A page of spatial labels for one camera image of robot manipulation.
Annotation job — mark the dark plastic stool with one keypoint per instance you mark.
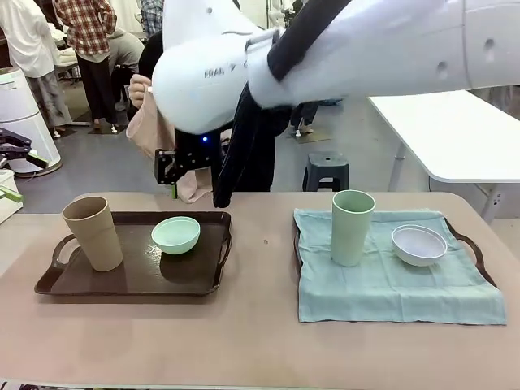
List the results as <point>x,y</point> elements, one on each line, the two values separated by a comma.
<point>325,160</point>

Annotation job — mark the beige cloth mat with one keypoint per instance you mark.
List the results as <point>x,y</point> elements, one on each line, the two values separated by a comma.
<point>150,130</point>

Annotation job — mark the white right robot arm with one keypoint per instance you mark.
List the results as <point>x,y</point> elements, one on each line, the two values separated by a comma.
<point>365,48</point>

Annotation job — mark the person in red plaid shirt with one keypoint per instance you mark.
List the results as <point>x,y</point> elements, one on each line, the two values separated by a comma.
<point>85,24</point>

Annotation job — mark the white cylindrical air purifier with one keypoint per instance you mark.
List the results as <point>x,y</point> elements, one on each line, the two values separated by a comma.
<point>24,101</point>

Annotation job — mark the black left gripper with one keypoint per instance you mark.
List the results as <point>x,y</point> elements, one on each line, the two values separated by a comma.
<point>10,142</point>

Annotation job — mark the white box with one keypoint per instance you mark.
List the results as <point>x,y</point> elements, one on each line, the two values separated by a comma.
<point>8,211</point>

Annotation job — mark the pale green tall cup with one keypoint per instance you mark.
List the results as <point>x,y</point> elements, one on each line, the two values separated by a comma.
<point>351,235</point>

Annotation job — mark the mint green bowl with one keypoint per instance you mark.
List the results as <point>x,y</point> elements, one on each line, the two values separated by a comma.
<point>178,243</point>

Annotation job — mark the person in white coat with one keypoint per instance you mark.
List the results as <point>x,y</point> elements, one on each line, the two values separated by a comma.
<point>24,32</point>

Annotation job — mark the white bowl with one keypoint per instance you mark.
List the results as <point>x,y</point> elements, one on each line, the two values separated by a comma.
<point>418,256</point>

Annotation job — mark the person's right hand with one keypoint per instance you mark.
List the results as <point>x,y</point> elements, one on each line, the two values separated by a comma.
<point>140,89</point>

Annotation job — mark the person in black shirt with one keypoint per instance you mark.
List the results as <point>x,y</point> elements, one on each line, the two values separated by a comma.
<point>268,162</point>

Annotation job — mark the beige tall cup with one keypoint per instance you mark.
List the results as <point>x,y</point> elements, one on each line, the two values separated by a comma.
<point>95,239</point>

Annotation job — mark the white table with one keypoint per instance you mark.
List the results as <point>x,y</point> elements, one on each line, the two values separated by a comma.
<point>447,134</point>

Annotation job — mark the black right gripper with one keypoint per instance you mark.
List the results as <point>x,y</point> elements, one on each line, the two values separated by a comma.
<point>191,156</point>

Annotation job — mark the person in grey top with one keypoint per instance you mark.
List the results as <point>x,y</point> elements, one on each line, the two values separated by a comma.
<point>126,48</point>

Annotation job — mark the person in blue plaid shirt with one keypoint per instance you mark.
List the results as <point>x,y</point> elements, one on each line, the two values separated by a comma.
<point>152,16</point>

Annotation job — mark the dark brown serving tray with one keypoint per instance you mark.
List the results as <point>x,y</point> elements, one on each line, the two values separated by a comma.
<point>471,243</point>
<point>134,276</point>

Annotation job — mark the teal cloth mat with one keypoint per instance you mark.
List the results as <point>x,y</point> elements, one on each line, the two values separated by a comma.
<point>386,292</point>

